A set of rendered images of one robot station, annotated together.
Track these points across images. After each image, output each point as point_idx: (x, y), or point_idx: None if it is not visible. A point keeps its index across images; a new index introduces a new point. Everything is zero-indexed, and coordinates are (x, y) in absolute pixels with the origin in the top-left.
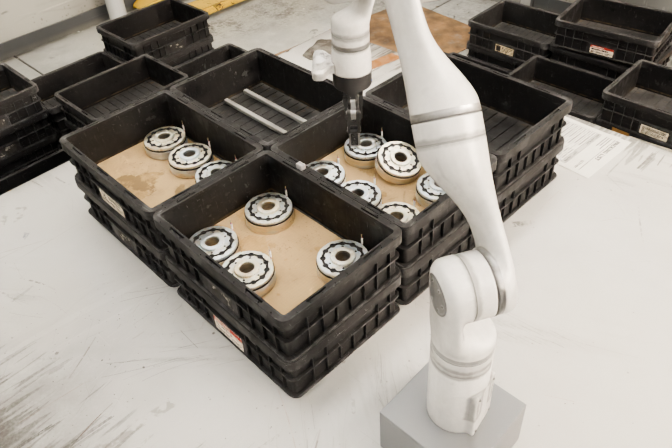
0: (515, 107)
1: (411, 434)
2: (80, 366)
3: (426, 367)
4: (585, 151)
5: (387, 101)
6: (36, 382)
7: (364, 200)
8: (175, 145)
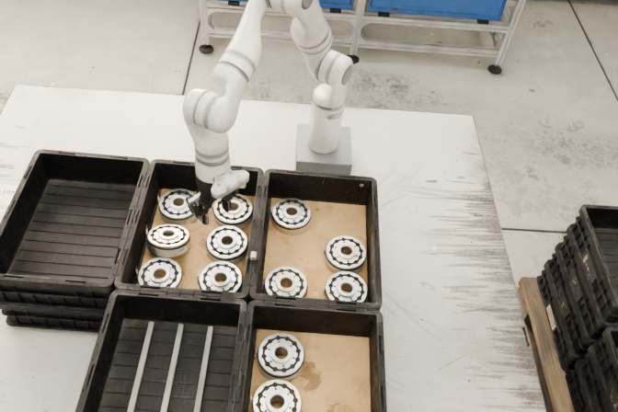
0: (29, 208)
1: (349, 150)
2: (458, 355)
3: (313, 161)
4: (4, 202)
5: (113, 260)
6: (490, 368)
7: (256, 200)
8: None
